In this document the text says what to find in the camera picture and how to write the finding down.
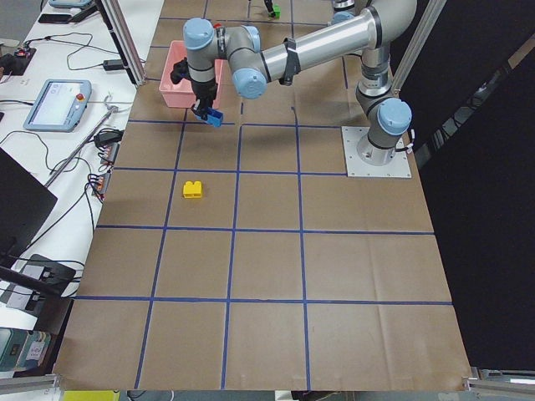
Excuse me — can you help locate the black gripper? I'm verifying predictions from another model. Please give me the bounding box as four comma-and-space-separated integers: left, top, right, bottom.
191, 0, 273, 122

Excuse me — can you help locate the green toy block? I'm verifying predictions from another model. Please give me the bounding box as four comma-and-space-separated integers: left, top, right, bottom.
269, 4, 281, 18

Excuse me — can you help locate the blue long toy block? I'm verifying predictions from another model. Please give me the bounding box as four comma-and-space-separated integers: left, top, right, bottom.
206, 108, 224, 128

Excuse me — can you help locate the yellow toy block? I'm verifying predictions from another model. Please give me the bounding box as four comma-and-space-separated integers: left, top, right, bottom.
182, 180, 203, 199

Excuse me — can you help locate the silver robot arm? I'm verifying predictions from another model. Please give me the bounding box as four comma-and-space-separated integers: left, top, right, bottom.
263, 0, 369, 25
170, 1, 417, 166

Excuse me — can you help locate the pink plastic box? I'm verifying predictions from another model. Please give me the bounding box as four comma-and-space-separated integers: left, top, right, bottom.
159, 40, 224, 109

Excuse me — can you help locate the black power adapter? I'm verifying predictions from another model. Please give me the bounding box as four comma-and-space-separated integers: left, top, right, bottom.
102, 59, 125, 71

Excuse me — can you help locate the metal rod tool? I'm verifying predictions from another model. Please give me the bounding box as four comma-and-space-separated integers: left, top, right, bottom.
44, 92, 119, 188

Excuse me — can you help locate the blue teach pendant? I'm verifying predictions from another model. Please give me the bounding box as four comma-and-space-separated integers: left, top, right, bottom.
23, 79, 92, 132

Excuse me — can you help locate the black smartphone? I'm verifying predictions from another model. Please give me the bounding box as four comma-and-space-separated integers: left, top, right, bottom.
38, 13, 72, 24

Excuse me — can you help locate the brown paper table cover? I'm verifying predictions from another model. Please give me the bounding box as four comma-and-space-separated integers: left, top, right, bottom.
54, 1, 470, 391

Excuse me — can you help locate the black monitor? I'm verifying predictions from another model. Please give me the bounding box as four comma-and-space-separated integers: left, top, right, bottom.
0, 150, 58, 267

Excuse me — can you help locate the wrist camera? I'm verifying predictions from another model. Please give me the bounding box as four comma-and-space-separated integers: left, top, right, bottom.
170, 57, 191, 84

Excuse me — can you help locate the aluminium frame post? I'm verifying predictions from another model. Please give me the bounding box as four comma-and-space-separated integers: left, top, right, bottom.
94, 0, 146, 88

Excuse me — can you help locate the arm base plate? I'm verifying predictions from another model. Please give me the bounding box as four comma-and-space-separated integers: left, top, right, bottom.
341, 126, 412, 179

